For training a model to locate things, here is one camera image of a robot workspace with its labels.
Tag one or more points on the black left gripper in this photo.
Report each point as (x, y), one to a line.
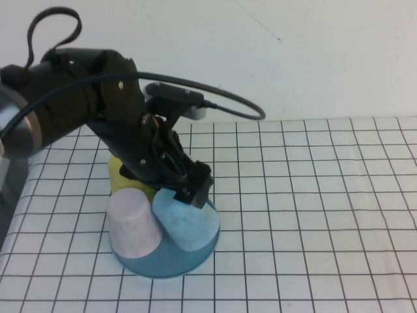
(169, 163)

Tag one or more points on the light blue plastic cup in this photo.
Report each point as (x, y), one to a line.
(185, 225)

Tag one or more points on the pink plastic cup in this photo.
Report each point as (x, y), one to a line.
(130, 225)

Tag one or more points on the blue cup stand tray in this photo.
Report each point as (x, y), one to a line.
(169, 264)

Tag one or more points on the yellow plastic cup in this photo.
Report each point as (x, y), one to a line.
(116, 179)

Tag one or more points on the white black grid tablecloth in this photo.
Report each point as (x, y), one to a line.
(293, 228)

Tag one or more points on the dark grey side object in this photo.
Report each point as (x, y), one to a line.
(18, 176)

